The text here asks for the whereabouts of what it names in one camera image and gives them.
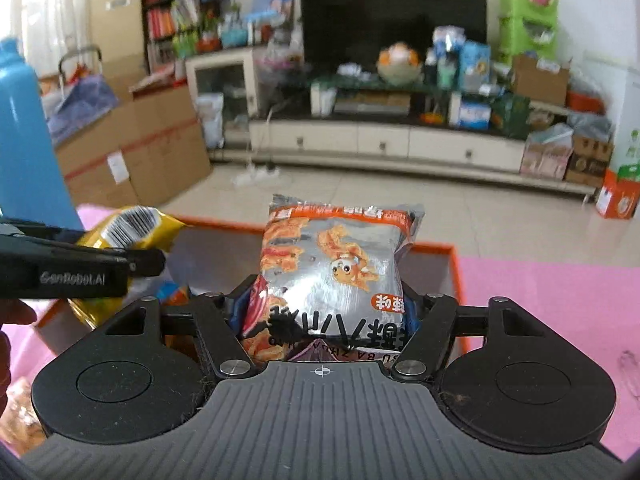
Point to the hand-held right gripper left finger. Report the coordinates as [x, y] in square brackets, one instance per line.
[242, 310]

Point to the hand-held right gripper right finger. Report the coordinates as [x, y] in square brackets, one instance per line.
[412, 317]

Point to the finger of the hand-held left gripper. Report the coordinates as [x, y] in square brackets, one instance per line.
[35, 232]
[147, 262]

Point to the yellow snack packet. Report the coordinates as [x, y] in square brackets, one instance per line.
[167, 230]

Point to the orange cardboard box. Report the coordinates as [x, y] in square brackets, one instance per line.
[435, 280]

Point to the silver orange snack packet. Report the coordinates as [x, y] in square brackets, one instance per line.
[330, 270]

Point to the person's left hand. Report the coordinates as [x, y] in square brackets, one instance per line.
[15, 314]

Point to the blue plastic container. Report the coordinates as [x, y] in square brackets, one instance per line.
[30, 150]

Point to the large taped cardboard box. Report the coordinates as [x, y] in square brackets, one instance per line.
[160, 150]

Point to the pink tablecloth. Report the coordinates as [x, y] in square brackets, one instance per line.
[525, 285]

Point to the white power strip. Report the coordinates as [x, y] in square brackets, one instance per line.
[255, 176]

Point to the blue purple cloth bag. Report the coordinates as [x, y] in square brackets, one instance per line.
[85, 105]

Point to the orange printed snack packet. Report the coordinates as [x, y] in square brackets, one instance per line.
[20, 420]

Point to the white plastic bag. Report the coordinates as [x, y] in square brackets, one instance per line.
[210, 120]

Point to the white television stand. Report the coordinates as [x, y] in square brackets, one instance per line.
[380, 142]

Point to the white glass-door cabinet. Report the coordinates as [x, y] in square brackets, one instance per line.
[220, 90]

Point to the pink printed carton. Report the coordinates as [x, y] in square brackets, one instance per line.
[545, 157]

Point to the blue white pack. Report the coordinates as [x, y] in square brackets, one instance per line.
[475, 112]

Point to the tall cardboard box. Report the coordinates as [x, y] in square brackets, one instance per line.
[117, 20]

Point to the orange green carton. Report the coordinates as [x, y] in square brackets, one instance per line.
[617, 200]

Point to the brown printed cardboard box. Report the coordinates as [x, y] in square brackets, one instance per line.
[590, 160]

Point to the dark bookshelf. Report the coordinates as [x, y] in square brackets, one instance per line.
[165, 25]

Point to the round orange white toy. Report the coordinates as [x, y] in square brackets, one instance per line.
[397, 62]

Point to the blue white carton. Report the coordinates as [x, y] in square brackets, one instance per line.
[472, 67]

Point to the open cardboard box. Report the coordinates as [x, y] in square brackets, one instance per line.
[540, 82]

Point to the black television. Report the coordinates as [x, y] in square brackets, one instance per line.
[390, 20]

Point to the green plastic rack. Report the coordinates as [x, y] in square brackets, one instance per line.
[515, 35]

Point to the white freezer with green stickers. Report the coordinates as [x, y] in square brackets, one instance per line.
[631, 110]

